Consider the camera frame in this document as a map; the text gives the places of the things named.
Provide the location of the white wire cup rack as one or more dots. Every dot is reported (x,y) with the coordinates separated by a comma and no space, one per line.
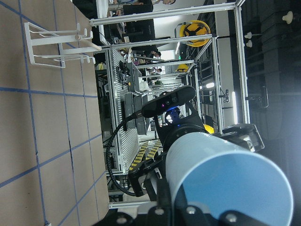
(38,36)

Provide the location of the light blue plastic cup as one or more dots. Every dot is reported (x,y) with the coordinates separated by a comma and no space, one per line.
(220,176)

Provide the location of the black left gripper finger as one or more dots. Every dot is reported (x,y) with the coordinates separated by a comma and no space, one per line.
(162,213)

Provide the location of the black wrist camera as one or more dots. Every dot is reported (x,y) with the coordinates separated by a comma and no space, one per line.
(168,100)

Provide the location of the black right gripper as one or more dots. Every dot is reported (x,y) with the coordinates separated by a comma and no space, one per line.
(243,135)

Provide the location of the yellow hard hat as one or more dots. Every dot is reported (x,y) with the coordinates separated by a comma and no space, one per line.
(194,28)

